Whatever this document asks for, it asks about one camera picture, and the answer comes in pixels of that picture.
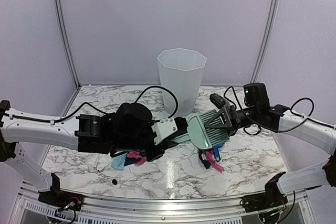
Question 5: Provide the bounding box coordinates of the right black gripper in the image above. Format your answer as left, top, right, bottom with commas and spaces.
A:
204, 105, 259, 138

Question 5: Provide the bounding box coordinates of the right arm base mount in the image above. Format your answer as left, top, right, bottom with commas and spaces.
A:
239, 172, 288, 212

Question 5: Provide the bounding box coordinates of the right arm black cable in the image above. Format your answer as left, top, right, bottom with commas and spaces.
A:
223, 85, 316, 135

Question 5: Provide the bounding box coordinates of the navy paper scrap left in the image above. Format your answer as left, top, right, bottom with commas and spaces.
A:
124, 157, 141, 167

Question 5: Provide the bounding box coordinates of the green hand brush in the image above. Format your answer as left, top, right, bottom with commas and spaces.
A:
168, 113, 230, 150

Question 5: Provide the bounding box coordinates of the aluminium corner post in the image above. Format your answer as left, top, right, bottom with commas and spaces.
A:
249, 0, 279, 83
50, 0, 81, 90

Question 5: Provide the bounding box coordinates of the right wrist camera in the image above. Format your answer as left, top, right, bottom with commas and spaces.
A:
209, 93, 229, 110

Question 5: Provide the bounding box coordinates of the aluminium front frame rail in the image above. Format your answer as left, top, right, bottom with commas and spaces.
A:
9, 182, 316, 223

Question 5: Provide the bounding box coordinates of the left aluminium corner post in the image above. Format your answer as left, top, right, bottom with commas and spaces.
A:
50, 0, 81, 90

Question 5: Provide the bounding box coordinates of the light blue paper scrap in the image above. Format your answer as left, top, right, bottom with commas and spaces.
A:
111, 154, 127, 170

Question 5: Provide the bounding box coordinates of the right aluminium corner post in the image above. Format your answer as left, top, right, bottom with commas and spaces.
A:
249, 0, 279, 83

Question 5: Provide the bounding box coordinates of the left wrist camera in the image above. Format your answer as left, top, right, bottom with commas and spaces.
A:
152, 118, 177, 145

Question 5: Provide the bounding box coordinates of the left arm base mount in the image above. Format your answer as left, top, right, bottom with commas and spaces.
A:
38, 173, 83, 211

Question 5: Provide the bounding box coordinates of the translucent white plastic bin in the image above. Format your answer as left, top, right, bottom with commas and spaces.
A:
157, 48, 207, 116

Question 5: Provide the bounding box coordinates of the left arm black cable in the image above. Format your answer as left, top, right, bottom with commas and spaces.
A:
0, 84, 179, 125

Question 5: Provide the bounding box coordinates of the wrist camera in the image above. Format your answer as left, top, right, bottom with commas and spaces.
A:
209, 93, 229, 110
152, 118, 177, 145

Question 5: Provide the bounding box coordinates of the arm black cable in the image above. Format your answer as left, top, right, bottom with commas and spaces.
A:
223, 85, 316, 135
0, 84, 179, 125

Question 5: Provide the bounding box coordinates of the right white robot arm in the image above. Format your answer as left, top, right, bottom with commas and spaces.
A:
205, 82, 335, 207

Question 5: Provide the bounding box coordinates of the white crumpled paper scrap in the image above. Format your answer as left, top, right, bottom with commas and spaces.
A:
94, 155, 112, 172

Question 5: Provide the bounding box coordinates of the blue plastic dustpan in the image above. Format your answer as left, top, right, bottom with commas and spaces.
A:
205, 143, 225, 163

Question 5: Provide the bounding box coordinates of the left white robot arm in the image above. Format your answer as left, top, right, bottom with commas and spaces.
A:
1, 100, 188, 206

